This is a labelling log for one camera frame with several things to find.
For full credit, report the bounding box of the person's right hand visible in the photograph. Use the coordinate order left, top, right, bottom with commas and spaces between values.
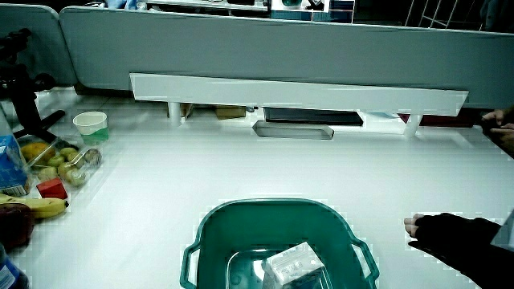
404, 210, 514, 289

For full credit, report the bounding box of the white milk carton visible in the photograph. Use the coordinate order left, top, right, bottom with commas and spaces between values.
263, 241, 325, 289

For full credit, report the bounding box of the green plastic basin plate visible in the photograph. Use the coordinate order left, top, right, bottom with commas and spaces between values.
179, 198, 381, 289

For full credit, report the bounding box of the dark red flat object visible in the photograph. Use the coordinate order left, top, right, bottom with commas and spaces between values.
398, 108, 485, 128

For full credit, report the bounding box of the black flat laptop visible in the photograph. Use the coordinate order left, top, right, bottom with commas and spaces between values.
263, 107, 365, 127

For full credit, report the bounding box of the white desk shelf riser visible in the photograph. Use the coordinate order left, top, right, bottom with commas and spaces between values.
128, 71, 470, 138

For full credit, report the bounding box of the brown cardboard box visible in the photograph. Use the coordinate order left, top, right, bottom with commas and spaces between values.
214, 104, 247, 120

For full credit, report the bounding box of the large grey partition panel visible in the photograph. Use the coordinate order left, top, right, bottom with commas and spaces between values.
59, 6, 514, 109

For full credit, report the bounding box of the white background shelving unit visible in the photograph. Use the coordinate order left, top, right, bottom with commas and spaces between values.
269, 0, 357, 24

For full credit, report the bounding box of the clear plastic fruit box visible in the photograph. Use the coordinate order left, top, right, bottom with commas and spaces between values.
18, 134, 104, 189

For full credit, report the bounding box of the white and green paper cup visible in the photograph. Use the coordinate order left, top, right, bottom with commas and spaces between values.
72, 111, 110, 146

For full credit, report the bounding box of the pile of green fruits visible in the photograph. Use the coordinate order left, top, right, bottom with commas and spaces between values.
36, 146, 88, 188

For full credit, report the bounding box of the red cube block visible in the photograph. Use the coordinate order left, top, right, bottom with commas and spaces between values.
35, 177, 68, 201

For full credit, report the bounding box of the yellow banana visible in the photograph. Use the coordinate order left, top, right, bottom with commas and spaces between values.
0, 193, 70, 220

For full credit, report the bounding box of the orange round fruit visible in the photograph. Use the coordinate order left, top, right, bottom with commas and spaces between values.
20, 141, 56, 164

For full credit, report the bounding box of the dark red round object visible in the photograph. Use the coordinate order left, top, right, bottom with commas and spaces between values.
0, 202, 35, 250

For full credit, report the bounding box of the blue labelled bottle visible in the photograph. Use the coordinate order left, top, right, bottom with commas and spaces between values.
0, 242, 30, 289

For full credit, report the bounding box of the blue drink carton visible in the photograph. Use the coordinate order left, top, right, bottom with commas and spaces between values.
0, 134, 30, 197

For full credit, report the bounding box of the small grey partition panel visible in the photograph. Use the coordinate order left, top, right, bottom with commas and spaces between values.
0, 3, 78, 88

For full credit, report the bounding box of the white wire rack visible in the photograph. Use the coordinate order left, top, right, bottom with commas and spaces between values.
404, 0, 485, 30

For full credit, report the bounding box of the black camera tripod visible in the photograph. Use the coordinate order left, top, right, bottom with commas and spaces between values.
0, 27, 67, 141

